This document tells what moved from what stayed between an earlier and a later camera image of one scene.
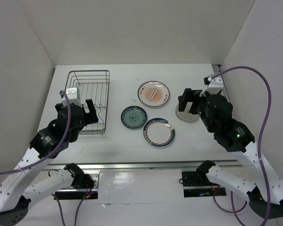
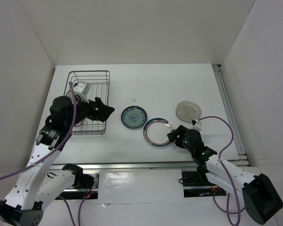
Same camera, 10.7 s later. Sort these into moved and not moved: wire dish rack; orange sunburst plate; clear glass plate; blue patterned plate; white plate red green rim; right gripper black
Moved: right gripper black; orange sunburst plate
Not moved: clear glass plate; blue patterned plate; white plate red green rim; wire dish rack
